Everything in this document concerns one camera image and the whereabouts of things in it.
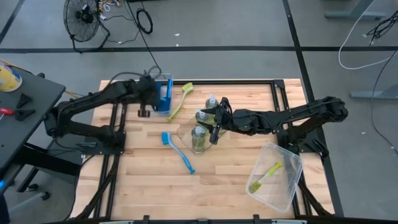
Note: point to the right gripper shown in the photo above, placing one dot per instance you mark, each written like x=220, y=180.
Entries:
x=233, y=119

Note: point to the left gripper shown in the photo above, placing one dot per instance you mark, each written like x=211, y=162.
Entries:
x=149, y=91

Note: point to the clear yellow-green soap pump bottle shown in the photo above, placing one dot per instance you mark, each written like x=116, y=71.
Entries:
x=212, y=102
x=202, y=116

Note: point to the soap bottle with method label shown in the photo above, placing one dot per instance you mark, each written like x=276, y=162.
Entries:
x=198, y=138

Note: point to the blue dish brush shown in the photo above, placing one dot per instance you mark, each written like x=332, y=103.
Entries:
x=166, y=139

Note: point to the yellow dish brush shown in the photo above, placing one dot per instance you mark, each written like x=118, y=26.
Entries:
x=187, y=87
x=255, y=186

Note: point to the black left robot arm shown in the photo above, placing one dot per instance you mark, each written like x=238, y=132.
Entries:
x=93, y=96

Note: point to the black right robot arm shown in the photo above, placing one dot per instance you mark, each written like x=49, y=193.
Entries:
x=311, y=112

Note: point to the small clear plastic bin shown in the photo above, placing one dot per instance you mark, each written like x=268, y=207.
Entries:
x=161, y=112

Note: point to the clear plastic tub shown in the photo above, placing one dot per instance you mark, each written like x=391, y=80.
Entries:
x=280, y=193

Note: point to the black floor fan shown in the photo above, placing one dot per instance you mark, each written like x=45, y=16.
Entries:
x=81, y=18

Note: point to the black side table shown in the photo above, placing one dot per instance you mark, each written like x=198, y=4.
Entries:
x=28, y=130

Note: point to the black triangular part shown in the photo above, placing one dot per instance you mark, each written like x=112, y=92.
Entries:
x=23, y=114
x=23, y=100

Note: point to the yellow round container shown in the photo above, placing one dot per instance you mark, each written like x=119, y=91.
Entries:
x=9, y=81

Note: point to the grey desk foot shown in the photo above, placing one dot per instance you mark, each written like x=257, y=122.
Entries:
x=373, y=94

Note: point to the grey desk leg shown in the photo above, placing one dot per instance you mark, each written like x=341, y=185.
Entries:
x=354, y=14

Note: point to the black aluminium table frame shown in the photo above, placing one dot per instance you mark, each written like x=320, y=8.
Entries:
x=217, y=82

